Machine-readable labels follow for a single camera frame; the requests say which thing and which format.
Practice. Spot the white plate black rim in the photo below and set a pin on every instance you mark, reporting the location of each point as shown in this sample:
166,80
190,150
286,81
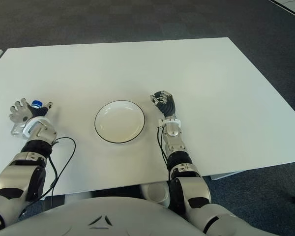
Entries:
119,121

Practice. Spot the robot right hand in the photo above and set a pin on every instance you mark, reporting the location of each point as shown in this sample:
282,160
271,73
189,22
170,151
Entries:
167,105

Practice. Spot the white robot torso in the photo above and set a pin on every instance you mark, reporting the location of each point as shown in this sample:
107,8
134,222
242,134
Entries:
100,218

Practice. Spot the clear water bottle blue cap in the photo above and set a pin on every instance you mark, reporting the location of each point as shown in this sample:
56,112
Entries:
37,103

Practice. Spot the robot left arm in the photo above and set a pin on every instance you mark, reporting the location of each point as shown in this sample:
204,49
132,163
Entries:
39,132

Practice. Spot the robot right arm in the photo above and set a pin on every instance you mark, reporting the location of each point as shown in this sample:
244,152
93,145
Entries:
177,142

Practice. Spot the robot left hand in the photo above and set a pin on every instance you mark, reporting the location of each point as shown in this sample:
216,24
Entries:
20,114

